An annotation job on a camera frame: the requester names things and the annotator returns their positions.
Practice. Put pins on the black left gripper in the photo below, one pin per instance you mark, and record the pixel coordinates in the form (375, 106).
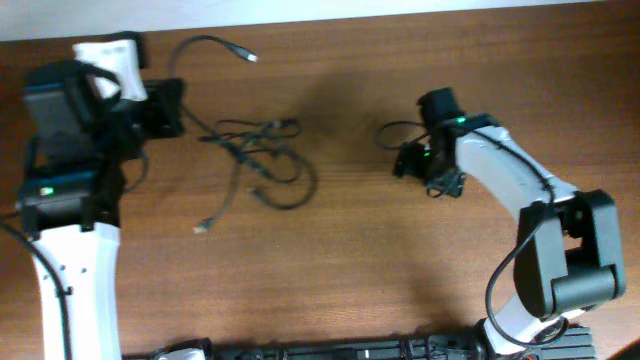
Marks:
(174, 94)

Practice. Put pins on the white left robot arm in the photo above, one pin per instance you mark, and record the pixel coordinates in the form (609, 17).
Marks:
(69, 200)

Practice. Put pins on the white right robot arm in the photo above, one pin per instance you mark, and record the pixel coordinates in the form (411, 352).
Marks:
(567, 259)

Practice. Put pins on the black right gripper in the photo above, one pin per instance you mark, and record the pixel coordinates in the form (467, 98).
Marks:
(406, 159)

